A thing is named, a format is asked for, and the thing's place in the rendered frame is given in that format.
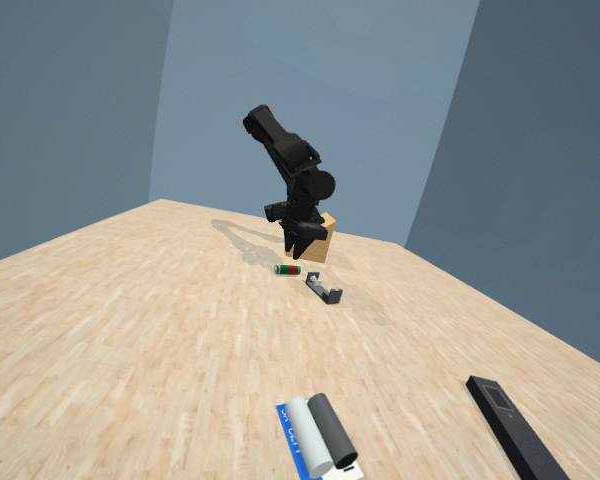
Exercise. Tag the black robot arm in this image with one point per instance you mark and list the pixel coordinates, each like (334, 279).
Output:
(291, 156)

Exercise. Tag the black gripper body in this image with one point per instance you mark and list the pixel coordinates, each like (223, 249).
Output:
(304, 222)

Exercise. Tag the green and red battery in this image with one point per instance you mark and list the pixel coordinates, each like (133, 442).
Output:
(287, 269)

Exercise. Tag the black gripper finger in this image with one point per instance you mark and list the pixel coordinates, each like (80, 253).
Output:
(300, 245)
(288, 237)

